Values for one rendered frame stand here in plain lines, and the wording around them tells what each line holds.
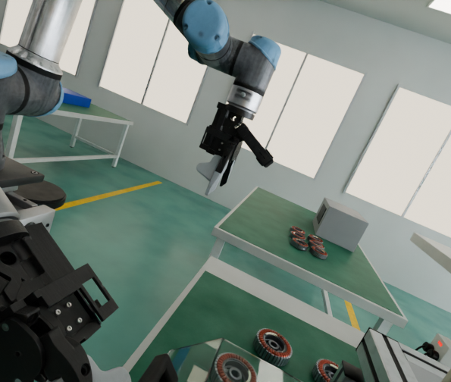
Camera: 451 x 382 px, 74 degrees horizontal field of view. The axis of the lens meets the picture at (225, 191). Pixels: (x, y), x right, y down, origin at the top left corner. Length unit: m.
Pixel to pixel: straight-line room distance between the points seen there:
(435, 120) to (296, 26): 2.33
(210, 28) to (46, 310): 0.46
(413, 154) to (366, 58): 1.48
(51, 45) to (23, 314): 0.67
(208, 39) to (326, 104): 4.28
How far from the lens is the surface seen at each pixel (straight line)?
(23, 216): 0.73
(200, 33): 0.56
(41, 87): 0.85
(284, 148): 4.73
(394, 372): 0.49
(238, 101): 0.68
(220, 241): 1.75
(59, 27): 0.85
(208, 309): 1.03
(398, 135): 4.93
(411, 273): 5.36
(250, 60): 0.69
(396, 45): 5.09
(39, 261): 0.32
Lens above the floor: 1.32
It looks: 13 degrees down
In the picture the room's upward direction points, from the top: 23 degrees clockwise
